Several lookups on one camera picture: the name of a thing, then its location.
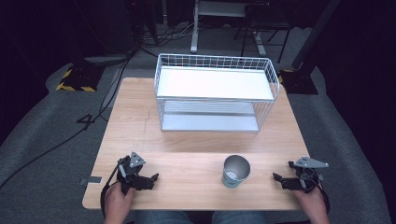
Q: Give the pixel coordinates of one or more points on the striped black stand base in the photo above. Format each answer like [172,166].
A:
[79,79]
[299,82]

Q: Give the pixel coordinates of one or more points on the black slanted stand pole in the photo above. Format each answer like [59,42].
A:
[314,34]

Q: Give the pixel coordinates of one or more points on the white desk frame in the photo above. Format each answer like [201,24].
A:
[195,31]

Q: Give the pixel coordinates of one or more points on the person's right leg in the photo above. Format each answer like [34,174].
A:
[239,218]

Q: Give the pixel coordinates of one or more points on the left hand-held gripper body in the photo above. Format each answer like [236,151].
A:
[133,165]

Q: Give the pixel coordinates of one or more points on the metal cup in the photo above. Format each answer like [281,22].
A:
[236,172]

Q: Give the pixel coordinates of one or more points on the grey tape strip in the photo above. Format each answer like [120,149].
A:
[92,180]

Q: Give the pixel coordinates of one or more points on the black chair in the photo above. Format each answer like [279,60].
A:
[267,18]

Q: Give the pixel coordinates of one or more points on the person's left hand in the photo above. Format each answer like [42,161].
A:
[116,199]

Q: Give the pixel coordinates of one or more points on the grey flat stand base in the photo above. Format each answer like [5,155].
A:
[107,59]

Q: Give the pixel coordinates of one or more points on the person's leg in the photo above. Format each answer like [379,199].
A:
[239,218]
[162,218]

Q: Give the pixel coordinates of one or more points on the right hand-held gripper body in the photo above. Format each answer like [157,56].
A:
[306,172]

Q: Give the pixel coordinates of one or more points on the person's right hand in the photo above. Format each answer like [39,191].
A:
[311,203]

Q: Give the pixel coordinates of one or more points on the person's left leg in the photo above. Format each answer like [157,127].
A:
[162,218]

